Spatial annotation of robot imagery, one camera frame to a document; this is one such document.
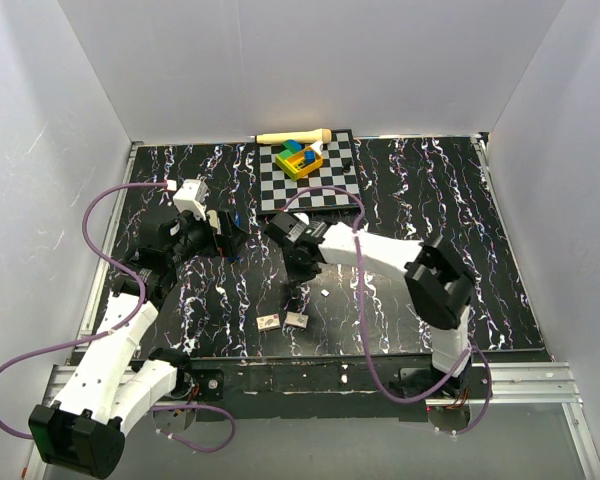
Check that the grey beige stapler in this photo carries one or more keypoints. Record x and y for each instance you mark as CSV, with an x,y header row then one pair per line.
x,y
213,221

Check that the cream toy microphone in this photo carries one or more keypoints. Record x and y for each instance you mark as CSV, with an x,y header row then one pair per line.
x,y
304,137

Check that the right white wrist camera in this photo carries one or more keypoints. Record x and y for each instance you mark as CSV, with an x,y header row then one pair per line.
x,y
303,217

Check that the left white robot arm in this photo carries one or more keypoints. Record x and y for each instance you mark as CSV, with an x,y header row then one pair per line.
x,y
84,427

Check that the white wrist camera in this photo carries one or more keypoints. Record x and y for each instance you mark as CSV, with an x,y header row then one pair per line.
x,y
189,196
303,217

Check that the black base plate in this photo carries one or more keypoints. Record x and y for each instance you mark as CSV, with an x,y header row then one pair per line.
x,y
306,387

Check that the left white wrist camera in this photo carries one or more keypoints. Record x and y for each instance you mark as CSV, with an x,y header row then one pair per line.
x,y
189,196

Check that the staple box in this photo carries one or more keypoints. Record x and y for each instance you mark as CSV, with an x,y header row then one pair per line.
x,y
296,320
268,322

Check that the blue stapler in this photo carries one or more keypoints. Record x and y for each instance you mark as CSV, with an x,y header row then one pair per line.
x,y
235,237

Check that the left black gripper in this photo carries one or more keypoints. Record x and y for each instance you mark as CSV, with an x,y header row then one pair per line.
x,y
226,244

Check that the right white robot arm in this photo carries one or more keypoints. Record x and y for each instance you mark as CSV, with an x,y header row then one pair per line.
x,y
439,283

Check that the black white checkerboard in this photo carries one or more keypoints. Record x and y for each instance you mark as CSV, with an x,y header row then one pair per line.
x,y
276,188

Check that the blue block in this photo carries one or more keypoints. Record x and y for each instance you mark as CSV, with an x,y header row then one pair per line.
x,y
309,156

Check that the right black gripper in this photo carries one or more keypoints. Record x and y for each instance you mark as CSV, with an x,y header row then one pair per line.
x,y
299,276

